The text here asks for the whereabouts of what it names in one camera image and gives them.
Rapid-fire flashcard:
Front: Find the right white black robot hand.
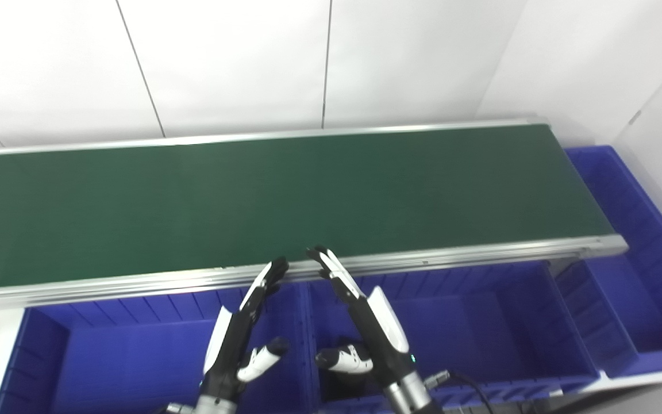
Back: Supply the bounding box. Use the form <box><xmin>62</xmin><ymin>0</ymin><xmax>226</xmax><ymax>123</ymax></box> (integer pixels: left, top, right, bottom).
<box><xmin>306</xmin><ymin>246</ymin><xmax>418</xmax><ymax>392</ymax></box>

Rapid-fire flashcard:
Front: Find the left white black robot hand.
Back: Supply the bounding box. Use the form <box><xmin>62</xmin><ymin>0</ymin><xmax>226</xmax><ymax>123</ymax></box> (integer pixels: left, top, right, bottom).
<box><xmin>202</xmin><ymin>257</ymin><xmax>290</xmax><ymax>397</ymax></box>

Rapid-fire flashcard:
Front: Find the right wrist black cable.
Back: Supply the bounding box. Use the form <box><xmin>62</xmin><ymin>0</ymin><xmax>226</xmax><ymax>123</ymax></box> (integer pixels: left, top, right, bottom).
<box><xmin>423</xmin><ymin>371</ymin><xmax>498</xmax><ymax>414</ymax></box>

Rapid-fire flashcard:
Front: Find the blue plastic bin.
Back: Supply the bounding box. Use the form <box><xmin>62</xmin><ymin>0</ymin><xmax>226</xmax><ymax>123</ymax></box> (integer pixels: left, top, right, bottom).
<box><xmin>0</xmin><ymin>282</ymin><xmax>314</xmax><ymax>414</ymax></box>
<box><xmin>555</xmin><ymin>145</ymin><xmax>662</xmax><ymax>379</ymax></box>
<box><xmin>307</xmin><ymin>262</ymin><xmax>602</xmax><ymax>414</ymax></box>

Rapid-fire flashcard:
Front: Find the green conveyor belt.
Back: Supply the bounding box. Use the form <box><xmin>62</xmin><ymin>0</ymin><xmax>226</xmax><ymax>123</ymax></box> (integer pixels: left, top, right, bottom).
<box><xmin>0</xmin><ymin>124</ymin><xmax>616</xmax><ymax>291</ymax></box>
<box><xmin>0</xmin><ymin>118</ymin><xmax>629</xmax><ymax>314</ymax></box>

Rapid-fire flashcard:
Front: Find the aluminium conveyor leg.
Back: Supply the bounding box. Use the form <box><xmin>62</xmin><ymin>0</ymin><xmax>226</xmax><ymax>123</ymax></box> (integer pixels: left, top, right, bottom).
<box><xmin>548</xmin><ymin>259</ymin><xmax>583</xmax><ymax>278</ymax></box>

